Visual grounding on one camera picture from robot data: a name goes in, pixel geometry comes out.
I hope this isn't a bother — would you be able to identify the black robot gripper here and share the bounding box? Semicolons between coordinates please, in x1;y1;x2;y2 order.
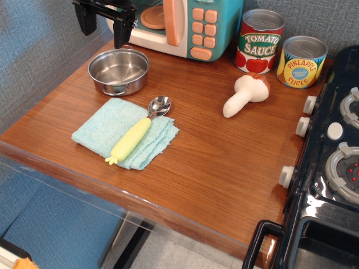
72;0;138;49

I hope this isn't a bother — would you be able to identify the plush white brown mushroom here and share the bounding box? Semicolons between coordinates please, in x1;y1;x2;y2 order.
223;72;271;118

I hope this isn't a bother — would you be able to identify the light blue folded napkin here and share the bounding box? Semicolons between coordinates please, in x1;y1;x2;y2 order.
72;98;179;170

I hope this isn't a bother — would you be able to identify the small stainless steel pot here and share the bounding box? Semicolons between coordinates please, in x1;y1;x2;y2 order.
88;47;150;97

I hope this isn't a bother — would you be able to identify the teal toy microwave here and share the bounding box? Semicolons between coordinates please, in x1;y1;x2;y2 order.
103;0;244;63

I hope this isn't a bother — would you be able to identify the tomato sauce can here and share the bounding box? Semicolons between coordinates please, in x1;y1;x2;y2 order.
235;9;285;75

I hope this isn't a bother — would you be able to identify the pineapple slices can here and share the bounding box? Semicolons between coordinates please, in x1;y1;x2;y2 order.
277;36;328;89

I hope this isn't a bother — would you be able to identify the orange cloth at corner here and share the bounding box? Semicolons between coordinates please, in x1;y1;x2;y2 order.
13;258;39;269

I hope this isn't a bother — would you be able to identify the black toy stove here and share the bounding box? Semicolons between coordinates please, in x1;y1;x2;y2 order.
242;45;358;268

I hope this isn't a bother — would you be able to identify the yellow-handled metal spoon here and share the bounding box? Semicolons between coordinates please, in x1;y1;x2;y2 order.
105;95;171;165

